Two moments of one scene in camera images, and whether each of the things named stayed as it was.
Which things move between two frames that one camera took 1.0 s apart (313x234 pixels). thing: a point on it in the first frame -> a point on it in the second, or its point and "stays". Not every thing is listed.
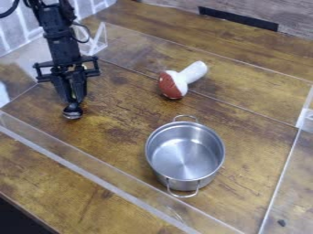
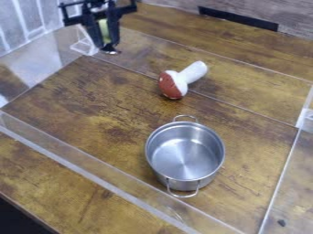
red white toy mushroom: x=173 y=82 stays
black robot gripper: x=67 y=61 -> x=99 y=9
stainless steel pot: x=185 y=152 stays
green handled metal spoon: x=74 y=111 -> x=109 y=47
